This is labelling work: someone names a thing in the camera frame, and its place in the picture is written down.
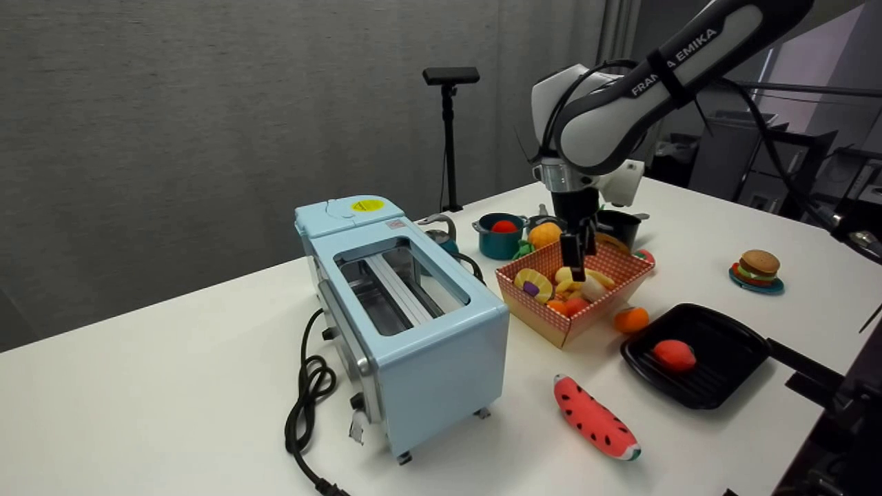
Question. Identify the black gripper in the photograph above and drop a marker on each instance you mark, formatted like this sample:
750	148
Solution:
573	208

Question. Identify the yellow toy banana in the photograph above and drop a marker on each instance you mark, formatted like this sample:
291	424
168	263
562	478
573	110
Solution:
595	278

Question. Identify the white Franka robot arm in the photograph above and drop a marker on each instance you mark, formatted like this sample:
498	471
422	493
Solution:
624	110

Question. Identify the large orange toy fruit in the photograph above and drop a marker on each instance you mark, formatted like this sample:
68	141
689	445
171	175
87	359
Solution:
543	234

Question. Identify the yellow toy pineapple slice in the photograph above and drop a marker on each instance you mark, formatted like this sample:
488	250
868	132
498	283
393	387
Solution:
535	278

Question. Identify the black saucepan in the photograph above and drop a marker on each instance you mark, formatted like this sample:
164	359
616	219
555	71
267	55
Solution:
624	223

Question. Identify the small orange toy fruit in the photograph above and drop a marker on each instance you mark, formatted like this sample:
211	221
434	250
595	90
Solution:
631	321
569	307

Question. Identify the teal toy pot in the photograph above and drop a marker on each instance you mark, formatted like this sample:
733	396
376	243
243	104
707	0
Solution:
500	246

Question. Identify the red tray with toy food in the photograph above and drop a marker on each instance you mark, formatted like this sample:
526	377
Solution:
588	325

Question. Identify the red toy in pot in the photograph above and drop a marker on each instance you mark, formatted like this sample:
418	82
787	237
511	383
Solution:
503	226

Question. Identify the blue toy kettle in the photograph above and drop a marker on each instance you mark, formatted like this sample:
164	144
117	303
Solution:
447	239

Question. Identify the red toy tomato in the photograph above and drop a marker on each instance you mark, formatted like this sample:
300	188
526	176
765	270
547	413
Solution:
674	356

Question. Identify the toy watermelon slice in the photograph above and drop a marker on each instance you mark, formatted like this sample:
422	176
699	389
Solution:
595	421

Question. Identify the black grill tray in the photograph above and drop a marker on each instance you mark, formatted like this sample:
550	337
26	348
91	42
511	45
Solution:
726	354

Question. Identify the toy burger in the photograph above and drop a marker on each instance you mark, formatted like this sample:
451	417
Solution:
758	265

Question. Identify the light blue toaster oven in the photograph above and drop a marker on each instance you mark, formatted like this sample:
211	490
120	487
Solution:
431	366

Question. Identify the teal toy plate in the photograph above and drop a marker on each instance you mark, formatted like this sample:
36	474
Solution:
758	289

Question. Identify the black stand pole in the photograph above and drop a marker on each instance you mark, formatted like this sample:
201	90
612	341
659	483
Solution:
451	75

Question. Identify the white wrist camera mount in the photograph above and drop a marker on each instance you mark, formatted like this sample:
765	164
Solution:
624	181

